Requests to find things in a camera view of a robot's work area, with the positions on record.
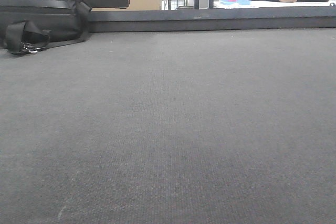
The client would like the light blue tray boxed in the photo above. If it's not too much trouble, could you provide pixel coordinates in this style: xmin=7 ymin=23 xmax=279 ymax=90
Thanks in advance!
xmin=219 ymin=0 xmax=251 ymax=6

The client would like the dark conveyor side rail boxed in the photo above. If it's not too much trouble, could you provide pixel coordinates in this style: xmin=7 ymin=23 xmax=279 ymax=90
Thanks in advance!
xmin=89 ymin=5 xmax=335 ymax=33

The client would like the white table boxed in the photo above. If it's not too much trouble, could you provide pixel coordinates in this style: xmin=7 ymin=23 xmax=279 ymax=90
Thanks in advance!
xmin=214 ymin=1 xmax=335 ymax=9

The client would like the black shoulder bag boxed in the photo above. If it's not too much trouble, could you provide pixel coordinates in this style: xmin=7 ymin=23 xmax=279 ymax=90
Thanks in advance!
xmin=1 ymin=0 xmax=92 ymax=56

